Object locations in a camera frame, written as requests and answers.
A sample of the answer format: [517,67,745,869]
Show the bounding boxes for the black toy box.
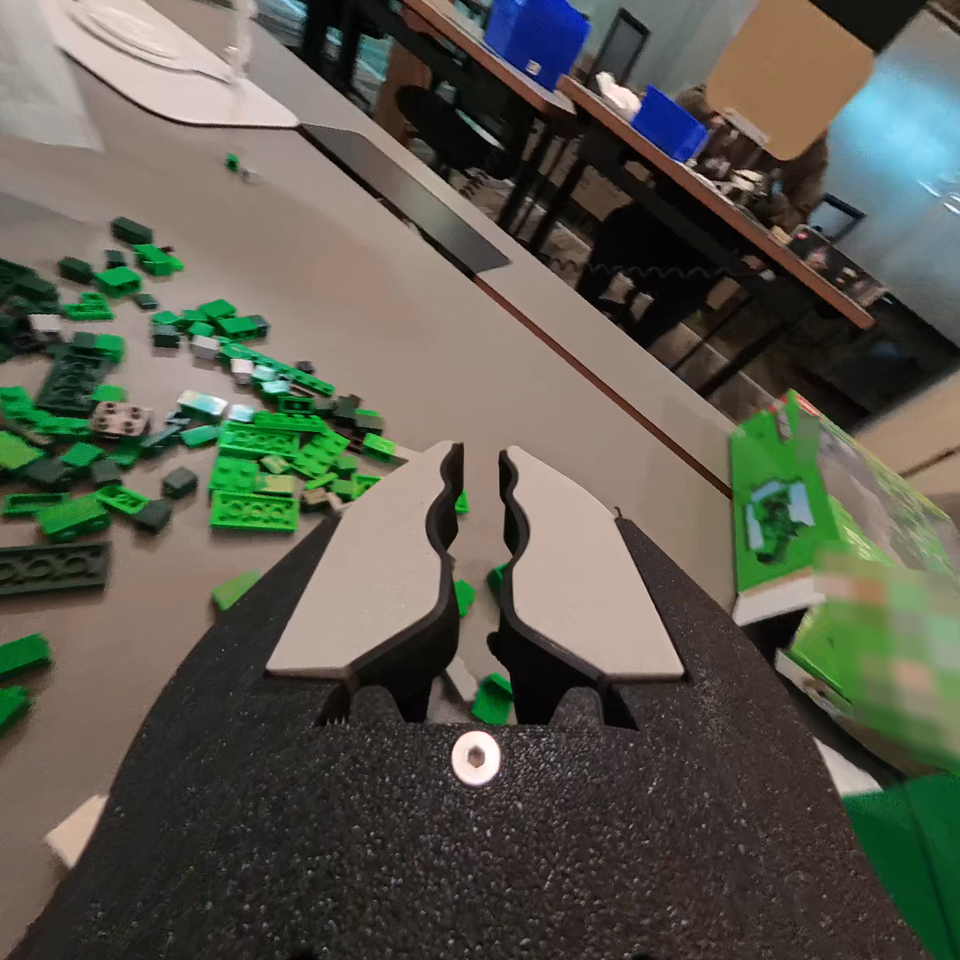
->
[793,223,886,295]

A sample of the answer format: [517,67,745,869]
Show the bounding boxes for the green plastic bin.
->
[840,768,960,960]

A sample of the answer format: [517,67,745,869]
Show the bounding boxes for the blue container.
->
[632,84,711,164]

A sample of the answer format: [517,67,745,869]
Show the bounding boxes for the pile of green toy bricks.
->
[0,216,515,740]

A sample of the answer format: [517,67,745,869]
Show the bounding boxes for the black desk cable cover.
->
[300,122,513,276]

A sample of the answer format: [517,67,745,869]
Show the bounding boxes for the white printed paper bag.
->
[0,0,105,151]

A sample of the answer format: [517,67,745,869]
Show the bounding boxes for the white book stand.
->
[45,0,301,129]

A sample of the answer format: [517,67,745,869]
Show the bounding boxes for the black framed board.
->
[596,7,651,76]

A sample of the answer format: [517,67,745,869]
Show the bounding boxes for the grey desk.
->
[0,0,751,931]

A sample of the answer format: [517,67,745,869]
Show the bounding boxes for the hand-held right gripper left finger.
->
[266,441,465,725]

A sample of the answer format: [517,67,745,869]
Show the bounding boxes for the wooden background table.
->
[558,75,877,391]
[401,0,579,234]

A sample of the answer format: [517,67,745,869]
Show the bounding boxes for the green cardboard toy box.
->
[729,388,960,800]

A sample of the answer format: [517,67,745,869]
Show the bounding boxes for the large blue storage bin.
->
[483,0,592,93]

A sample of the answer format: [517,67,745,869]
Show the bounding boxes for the black office chair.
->
[396,84,505,181]

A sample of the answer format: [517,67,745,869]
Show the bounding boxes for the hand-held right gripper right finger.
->
[487,445,685,725]

